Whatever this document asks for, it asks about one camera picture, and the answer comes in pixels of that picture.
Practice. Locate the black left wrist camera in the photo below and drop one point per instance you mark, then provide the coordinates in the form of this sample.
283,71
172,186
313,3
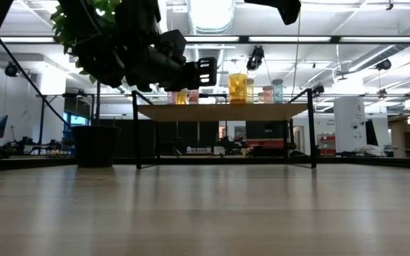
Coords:
172,41

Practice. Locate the blue lit window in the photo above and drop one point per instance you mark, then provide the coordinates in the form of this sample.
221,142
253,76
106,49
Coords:
75,120

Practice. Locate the white pillar with signs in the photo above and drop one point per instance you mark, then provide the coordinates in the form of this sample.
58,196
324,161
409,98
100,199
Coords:
350,124

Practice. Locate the thin black diagonal rod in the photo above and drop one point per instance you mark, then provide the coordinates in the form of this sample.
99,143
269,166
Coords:
48,99

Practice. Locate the silver ceiling duct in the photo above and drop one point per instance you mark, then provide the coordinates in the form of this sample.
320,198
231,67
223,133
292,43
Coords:
372,58
210,14

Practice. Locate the light wooden cabinet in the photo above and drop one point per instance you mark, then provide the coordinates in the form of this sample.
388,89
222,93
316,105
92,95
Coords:
399,138

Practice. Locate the yellow white-capped pill bottle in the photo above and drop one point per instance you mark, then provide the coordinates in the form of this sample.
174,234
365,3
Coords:
250,91

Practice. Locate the wooden shelf black metal frame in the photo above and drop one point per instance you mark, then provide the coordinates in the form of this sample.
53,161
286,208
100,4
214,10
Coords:
226,112

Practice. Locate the blue white-capped pill bottle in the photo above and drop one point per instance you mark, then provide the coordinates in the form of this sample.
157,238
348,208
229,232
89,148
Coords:
277,91

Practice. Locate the white cloth heap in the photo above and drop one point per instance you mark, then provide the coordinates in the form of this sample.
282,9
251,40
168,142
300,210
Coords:
368,150

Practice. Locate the long ceiling light rail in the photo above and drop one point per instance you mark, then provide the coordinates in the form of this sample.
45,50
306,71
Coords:
297,39

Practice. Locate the red storage rack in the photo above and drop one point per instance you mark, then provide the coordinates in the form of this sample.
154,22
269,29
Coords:
326,144

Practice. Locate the black floor equipment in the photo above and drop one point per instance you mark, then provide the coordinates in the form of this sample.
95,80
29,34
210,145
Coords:
34,146

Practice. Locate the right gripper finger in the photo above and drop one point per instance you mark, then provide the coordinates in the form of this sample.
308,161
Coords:
265,2

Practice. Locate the green plant in black pot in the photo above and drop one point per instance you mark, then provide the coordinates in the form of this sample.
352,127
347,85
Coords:
94,145

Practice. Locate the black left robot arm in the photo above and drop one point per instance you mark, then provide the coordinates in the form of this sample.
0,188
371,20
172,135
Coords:
137,21

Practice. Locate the large orange pill bottle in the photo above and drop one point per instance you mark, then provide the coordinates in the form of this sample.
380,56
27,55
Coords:
237,89

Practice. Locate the black upright monitor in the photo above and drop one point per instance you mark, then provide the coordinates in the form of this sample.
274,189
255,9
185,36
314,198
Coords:
371,132

